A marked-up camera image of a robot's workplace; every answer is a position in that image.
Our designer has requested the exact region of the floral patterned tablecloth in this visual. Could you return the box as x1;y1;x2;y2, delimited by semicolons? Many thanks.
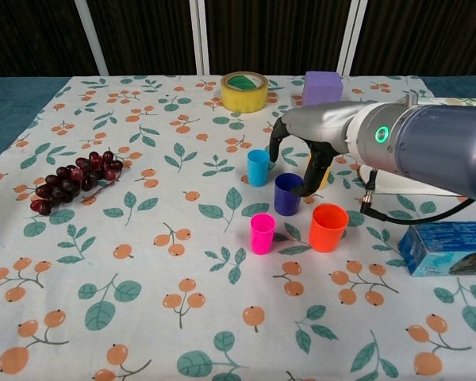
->
0;74;476;381

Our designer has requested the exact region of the clear plastic water bottle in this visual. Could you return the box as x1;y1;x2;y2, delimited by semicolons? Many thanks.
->
398;91;476;109

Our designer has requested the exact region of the dark red grape bunch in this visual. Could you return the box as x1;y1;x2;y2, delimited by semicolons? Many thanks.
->
29;148;125;217

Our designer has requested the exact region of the pink plastic cup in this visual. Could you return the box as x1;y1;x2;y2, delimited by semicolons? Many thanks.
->
250;213;277;256

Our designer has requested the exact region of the large orange plastic cup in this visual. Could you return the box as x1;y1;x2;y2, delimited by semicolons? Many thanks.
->
308;203;350;253

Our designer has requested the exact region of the dark blue plastic cup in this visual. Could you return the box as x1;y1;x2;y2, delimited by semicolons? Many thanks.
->
274;172;304;217

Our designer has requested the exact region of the teal table cover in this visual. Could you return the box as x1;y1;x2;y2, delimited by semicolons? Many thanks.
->
0;74;476;172

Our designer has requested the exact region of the light blue plastic cup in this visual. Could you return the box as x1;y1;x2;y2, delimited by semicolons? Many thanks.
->
247;148;270;187

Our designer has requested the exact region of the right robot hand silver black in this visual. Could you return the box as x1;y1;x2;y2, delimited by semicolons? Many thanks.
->
268;101;378;198

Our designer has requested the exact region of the blue cardboard box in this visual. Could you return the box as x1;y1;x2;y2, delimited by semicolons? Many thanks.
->
398;221;476;278

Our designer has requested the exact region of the purple foam block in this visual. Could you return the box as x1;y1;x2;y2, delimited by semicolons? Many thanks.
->
301;71;344;107

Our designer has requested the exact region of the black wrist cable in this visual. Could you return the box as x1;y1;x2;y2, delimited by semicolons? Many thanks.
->
359;168;476;225

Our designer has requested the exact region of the white partition frame post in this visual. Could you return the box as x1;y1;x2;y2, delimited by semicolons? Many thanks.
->
188;0;211;75
336;0;366;77
73;0;110;76

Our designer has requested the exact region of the yellow packing tape roll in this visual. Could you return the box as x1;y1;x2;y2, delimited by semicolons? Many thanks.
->
221;71;269;114

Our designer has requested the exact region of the yellow plastic cup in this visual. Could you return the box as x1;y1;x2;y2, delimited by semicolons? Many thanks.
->
305;153;333;191

